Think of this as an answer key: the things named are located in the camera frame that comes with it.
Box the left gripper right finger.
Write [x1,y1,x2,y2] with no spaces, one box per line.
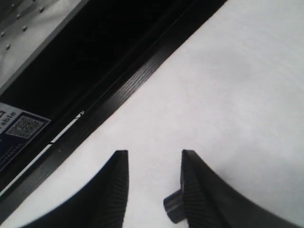
[163,149,302,228]

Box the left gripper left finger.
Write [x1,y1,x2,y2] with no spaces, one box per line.
[20,150,130,228]

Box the blue and white label sticker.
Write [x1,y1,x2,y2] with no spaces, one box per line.
[0,102,52,172]

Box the metal bench with rows of holes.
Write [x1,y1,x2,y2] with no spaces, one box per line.
[0,0,94,96]

